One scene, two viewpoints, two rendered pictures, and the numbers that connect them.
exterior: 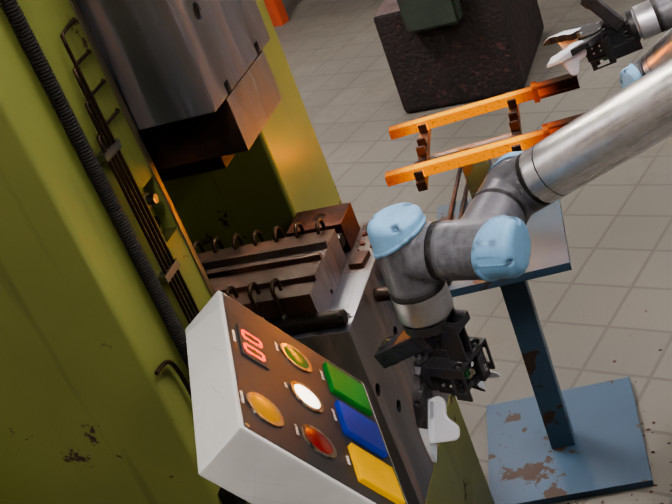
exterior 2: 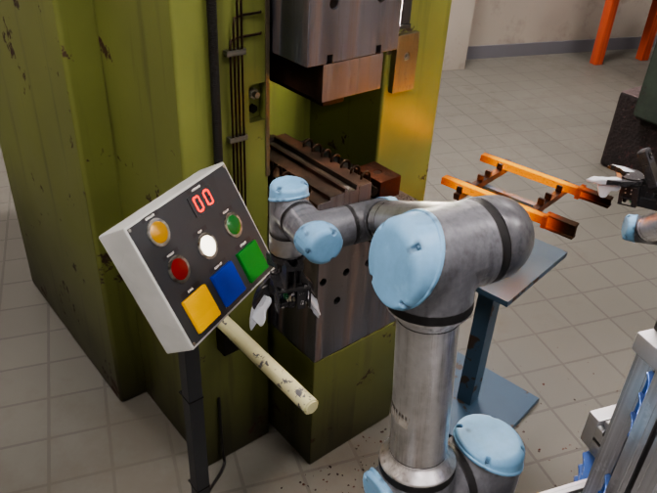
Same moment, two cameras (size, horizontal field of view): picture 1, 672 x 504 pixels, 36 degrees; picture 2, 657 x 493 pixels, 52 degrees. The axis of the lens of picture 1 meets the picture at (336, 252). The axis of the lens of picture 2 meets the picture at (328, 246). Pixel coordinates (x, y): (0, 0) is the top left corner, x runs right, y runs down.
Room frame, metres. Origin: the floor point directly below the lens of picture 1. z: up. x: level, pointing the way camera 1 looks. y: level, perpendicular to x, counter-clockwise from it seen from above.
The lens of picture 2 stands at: (0.17, -0.61, 1.86)
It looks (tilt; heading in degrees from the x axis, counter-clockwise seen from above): 33 degrees down; 24
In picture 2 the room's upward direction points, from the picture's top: 3 degrees clockwise
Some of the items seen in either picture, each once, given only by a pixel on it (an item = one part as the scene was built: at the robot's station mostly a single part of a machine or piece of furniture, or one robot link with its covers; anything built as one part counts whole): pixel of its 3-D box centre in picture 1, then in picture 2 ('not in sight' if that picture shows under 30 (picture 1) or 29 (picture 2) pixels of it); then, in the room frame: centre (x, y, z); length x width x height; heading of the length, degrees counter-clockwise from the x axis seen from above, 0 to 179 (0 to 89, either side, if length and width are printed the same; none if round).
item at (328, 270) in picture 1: (228, 289); (299, 174); (1.77, 0.22, 0.96); 0.42 x 0.20 x 0.09; 65
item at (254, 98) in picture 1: (150, 124); (302, 55); (1.77, 0.22, 1.32); 0.42 x 0.20 x 0.10; 65
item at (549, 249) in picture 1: (498, 235); (498, 258); (2.09, -0.37, 0.66); 0.40 x 0.30 x 0.02; 163
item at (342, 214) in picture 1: (323, 231); (376, 181); (1.87, 0.01, 0.95); 0.12 x 0.09 x 0.07; 65
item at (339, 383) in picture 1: (345, 391); (251, 261); (1.24, 0.06, 1.01); 0.07 x 0.05 x 0.07; 0
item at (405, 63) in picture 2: not in sight; (404, 62); (2.03, 0.01, 1.27); 0.09 x 0.02 x 0.17; 155
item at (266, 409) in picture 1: (265, 409); (158, 232); (1.04, 0.15, 1.16); 0.05 x 0.03 x 0.04; 155
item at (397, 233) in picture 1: (407, 251); (288, 207); (1.15, -0.08, 1.23); 0.09 x 0.08 x 0.11; 53
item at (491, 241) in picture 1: (483, 241); (320, 231); (1.10, -0.17, 1.23); 0.11 x 0.11 x 0.08; 53
